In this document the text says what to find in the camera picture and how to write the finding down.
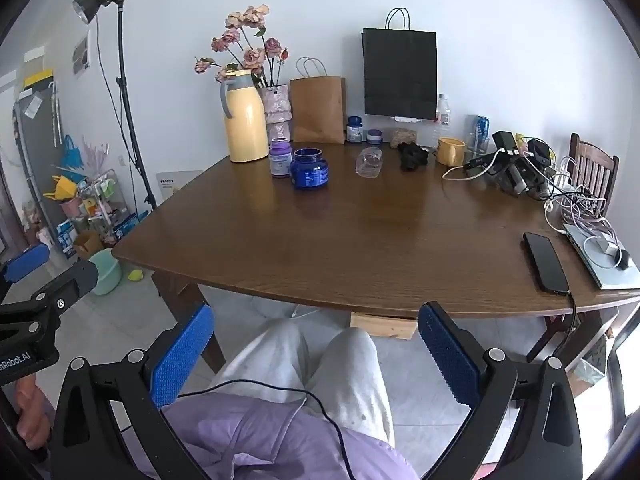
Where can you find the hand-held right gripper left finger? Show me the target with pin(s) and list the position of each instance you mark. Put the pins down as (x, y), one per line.
(184, 352)

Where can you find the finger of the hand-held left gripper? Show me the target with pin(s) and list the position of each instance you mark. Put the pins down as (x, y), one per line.
(26, 263)
(75, 280)

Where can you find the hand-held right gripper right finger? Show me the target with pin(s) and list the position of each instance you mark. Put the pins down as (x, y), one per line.
(447, 355)

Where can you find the clear plastic cup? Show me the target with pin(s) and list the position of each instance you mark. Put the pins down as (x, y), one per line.
(370, 162)

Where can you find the person's left hand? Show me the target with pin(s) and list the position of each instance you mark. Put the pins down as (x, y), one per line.
(30, 412)

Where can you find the green plastic basin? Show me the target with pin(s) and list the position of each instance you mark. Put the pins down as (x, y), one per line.
(107, 275)

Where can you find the cardboard box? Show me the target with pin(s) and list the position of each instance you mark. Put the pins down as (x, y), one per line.
(87, 244)

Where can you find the small yellow toy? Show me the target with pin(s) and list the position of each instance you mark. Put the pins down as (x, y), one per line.
(135, 275)

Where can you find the clear storage rack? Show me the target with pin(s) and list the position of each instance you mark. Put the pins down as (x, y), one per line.
(102, 200)

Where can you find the person's legs white pants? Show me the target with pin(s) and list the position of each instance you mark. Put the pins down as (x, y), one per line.
(350, 375)

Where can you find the grey refrigerator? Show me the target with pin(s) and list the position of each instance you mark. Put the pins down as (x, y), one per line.
(37, 160)

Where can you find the person's purple jacket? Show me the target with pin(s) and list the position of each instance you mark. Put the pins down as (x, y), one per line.
(260, 445)

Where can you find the black smartphone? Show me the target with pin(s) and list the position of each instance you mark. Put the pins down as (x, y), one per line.
(546, 262)

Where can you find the white sign board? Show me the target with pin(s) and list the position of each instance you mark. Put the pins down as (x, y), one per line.
(172, 182)

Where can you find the silver laptop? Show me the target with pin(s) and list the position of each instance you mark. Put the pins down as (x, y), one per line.
(612, 272)

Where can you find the white charger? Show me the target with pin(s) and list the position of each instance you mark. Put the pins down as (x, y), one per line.
(602, 252)

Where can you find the grey gadget pile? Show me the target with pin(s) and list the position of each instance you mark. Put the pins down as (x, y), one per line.
(520, 180)

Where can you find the black crumpled cloth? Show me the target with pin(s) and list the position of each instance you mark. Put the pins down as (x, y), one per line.
(413, 156)

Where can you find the yellow mug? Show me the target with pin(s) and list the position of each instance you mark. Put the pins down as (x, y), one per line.
(451, 152)

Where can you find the purple jar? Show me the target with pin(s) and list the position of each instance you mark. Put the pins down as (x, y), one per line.
(280, 159)

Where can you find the black box-shaped device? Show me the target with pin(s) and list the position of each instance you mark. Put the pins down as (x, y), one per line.
(539, 151)
(505, 142)

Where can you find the brown lumpy stone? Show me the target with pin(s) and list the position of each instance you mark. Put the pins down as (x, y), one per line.
(403, 138)

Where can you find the dark blue jar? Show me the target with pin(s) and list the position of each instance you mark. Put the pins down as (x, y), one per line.
(309, 170)

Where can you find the small purple-lidded jar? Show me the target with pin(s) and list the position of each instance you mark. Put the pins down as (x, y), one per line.
(374, 137)

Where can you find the blue drink can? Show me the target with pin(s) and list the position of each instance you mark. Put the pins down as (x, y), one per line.
(482, 127)

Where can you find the yellow thermos jug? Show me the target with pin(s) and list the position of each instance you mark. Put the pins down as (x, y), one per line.
(245, 122)

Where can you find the wooden chair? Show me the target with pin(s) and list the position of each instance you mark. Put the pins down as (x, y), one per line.
(592, 165)

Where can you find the clear water bottle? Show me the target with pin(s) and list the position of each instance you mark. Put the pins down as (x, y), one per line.
(443, 115)

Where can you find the small blue-capped bottle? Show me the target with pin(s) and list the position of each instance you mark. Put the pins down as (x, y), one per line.
(354, 130)

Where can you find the pale pink vase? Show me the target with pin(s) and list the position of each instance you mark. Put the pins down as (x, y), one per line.
(276, 110)

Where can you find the brown paper bag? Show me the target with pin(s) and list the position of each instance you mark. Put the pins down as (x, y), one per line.
(317, 110)

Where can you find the black paper bag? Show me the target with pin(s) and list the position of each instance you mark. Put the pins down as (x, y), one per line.
(400, 75)

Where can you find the pink artificial flowers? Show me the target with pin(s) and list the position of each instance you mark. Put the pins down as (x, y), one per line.
(246, 47)

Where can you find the white wall paper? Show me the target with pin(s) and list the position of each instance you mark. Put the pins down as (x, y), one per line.
(81, 55)

